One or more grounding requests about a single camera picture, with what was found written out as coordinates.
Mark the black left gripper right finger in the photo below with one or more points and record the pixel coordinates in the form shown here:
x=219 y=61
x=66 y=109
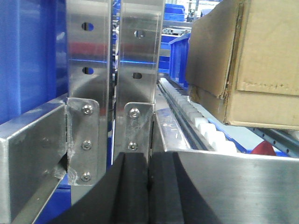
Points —
x=173 y=198

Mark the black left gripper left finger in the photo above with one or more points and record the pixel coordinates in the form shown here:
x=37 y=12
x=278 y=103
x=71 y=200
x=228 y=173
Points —
x=119 y=197

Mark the plain brown cardboard box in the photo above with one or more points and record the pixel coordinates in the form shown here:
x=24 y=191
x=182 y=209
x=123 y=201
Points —
x=243 y=63

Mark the steel shelf front beam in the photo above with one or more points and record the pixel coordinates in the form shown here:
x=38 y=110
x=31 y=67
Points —
x=240 y=188

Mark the steel shelf beam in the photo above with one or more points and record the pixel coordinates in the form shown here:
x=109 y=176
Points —
x=32 y=152
x=240 y=188

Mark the left steel shelf beam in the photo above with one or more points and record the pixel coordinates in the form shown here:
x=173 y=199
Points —
x=32 y=152

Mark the left steel shelf upright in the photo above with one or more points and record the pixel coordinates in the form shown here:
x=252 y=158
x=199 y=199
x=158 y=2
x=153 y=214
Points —
x=89 y=51

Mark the steel shelf upright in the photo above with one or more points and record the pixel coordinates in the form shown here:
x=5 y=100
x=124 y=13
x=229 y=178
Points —
x=140 y=33
x=89 y=51

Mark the blue plastic bin on shelf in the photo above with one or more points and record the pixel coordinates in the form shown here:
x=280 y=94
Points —
x=178 y=59

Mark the right steel shelf upright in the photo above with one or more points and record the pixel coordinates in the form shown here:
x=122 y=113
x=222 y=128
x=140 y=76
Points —
x=140 y=33

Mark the white roller conveyor track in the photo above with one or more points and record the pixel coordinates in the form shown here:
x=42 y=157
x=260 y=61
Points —
x=204 y=134

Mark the large blue bin left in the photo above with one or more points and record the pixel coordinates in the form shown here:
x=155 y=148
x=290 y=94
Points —
x=33 y=47

